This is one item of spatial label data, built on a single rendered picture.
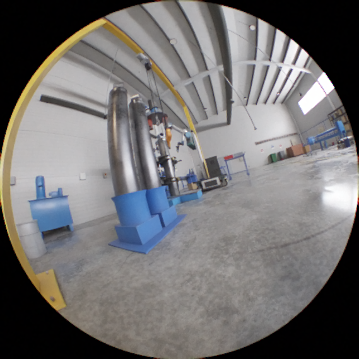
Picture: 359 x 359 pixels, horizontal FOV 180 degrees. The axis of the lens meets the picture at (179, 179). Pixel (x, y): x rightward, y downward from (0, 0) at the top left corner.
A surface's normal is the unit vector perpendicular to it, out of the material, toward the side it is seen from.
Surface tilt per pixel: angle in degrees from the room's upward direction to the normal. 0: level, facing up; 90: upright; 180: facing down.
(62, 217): 90
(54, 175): 90
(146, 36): 173
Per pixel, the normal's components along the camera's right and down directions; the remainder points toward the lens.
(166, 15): 0.35, 0.93
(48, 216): 0.89, -0.25
